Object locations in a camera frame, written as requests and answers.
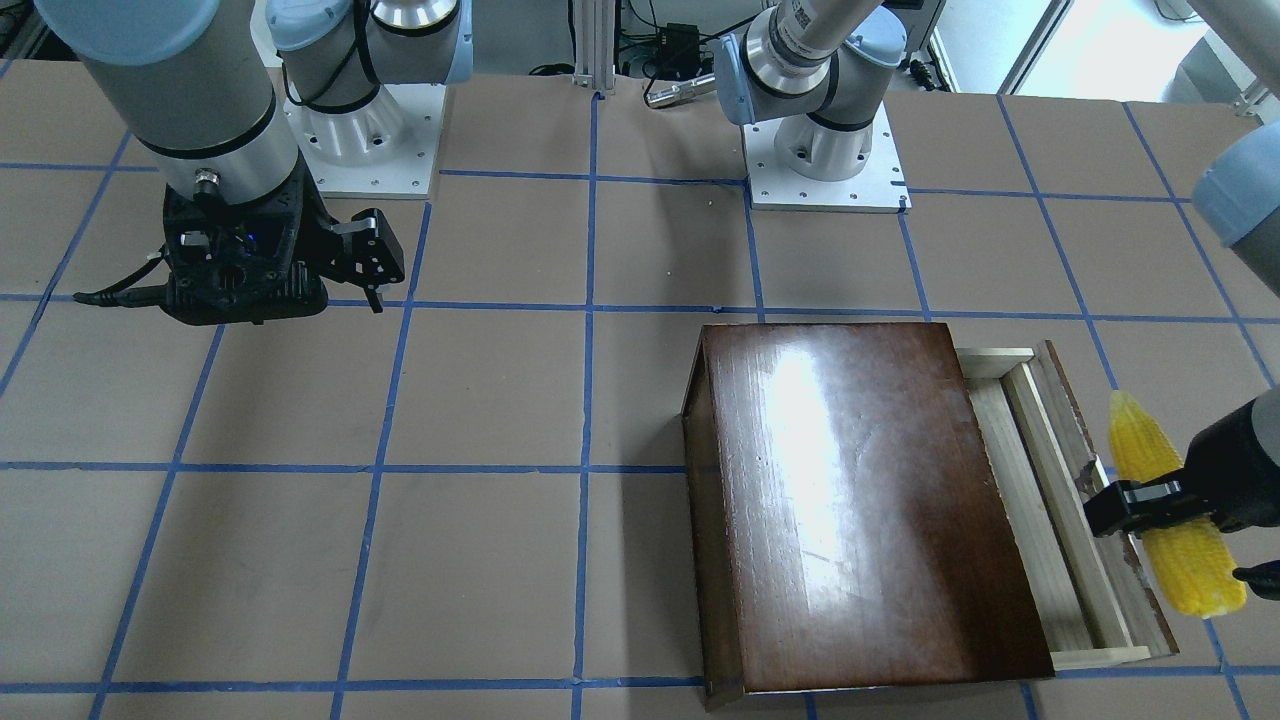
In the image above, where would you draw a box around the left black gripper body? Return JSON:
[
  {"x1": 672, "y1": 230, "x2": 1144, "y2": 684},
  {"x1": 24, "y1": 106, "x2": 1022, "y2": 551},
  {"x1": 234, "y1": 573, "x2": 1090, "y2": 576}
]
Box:
[{"x1": 1120, "y1": 392, "x2": 1279, "y2": 533}]

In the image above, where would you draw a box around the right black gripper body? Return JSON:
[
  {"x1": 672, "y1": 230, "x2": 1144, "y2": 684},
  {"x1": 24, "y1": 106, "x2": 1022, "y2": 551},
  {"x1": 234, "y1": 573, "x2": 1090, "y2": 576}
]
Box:
[{"x1": 296, "y1": 197, "x2": 406, "y2": 293}]

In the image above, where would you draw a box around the wooden drawer with white handle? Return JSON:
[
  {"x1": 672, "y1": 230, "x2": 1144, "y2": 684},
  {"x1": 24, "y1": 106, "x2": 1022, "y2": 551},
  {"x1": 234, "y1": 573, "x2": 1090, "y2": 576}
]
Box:
[{"x1": 957, "y1": 341, "x2": 1180, "y2": 671}]

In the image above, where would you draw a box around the yellow corn cob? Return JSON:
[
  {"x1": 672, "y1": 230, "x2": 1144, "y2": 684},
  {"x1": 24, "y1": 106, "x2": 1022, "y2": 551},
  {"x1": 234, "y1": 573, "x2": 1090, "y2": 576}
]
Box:
[{"x1": 1108, "y1": 389, "x2": 1248, "y2": 619}]

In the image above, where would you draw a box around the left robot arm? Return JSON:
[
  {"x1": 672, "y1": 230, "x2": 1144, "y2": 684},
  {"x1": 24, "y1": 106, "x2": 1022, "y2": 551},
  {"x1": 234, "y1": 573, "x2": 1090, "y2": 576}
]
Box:
[{"x1": 713, "y1": 1, "x2": 1277, "y2": 537}]

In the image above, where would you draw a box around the dark wooden drawer cabinet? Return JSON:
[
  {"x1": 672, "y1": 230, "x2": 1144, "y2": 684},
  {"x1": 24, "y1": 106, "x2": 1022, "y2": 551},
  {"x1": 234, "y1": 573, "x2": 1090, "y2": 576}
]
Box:
[{"x1": 681, "y1": 322, "x2": 1055, "y2": 712}]

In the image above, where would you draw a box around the black power adapter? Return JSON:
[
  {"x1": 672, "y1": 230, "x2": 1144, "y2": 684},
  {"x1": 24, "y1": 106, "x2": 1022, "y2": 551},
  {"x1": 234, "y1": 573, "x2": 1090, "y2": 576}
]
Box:
[{"x1": 655, "y1": 23, "x2": 701, "y2": 65}]

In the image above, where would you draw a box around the silver flashlight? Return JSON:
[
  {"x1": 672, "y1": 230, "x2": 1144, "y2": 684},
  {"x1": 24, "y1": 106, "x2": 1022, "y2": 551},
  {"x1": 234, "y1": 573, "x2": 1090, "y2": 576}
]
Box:
[{"x1": 643, "y1": 73, "x2": 716, "y2": 110}]

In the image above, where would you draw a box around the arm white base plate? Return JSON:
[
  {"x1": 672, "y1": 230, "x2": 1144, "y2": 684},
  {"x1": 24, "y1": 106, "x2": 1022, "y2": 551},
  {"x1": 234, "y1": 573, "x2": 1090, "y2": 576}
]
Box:
[
  {"x1": 284, "y1": 85, "x2": 448, "y2": 200},
  {"x1": 742, "y1": 104, "x2": 913, "y2": 214}
]

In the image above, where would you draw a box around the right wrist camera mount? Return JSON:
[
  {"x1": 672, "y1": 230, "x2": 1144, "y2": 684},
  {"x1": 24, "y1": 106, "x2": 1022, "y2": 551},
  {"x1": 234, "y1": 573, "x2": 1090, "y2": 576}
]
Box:
[{"x1": 160, "y1": 179, "x2": 332, "y2": 325}]

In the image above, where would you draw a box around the aluminium frame post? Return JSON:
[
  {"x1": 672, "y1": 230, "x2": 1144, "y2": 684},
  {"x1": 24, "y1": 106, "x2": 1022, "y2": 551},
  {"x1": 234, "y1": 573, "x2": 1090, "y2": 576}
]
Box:
[{"x1": 570, "y1": 0, "x2": 617, "y2": 99}]

